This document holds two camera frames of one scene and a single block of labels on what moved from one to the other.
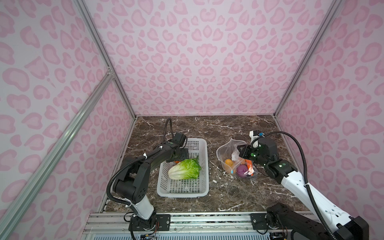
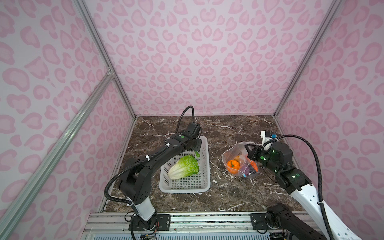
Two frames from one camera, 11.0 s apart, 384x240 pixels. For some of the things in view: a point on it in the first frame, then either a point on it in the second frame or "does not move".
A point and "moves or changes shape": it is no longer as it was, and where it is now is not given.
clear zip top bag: [228, 155] moves or changes shape
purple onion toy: [241, 169] moves or changes shape
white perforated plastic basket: [167, 187] moves or changes shape
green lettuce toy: [186, 169] does not move
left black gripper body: [183, 154] -> [197, 144]
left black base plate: [162, 223] does not move
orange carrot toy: [249, 162] moves or changes shape
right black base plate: [258, 221] does not move
